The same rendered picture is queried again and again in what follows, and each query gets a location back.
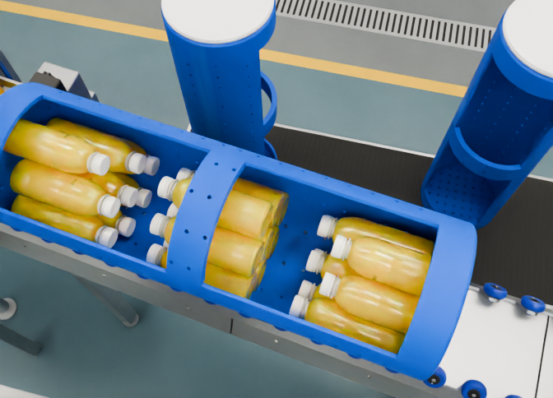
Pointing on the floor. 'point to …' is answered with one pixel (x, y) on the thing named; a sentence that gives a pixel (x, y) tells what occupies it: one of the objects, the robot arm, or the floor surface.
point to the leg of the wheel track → (112, 301)
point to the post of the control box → (19, 340)
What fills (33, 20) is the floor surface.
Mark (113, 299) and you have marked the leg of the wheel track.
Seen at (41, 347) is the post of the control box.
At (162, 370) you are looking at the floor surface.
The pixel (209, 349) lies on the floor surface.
